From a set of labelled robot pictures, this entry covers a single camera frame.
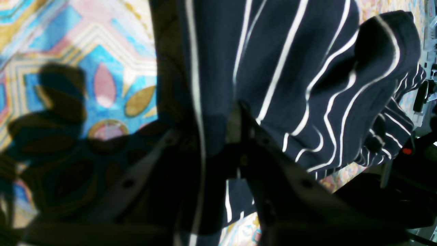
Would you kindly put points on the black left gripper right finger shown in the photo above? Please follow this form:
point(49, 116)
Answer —
point(294, 209)

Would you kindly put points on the colourful patterned tablecloth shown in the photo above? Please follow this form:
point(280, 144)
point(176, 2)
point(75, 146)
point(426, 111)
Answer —
point(88, 131)

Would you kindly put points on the navy white striped T-shirt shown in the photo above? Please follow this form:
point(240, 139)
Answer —
point(322, 83)

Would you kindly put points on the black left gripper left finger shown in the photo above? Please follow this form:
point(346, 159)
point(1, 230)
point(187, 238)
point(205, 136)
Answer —
point(157, 202)

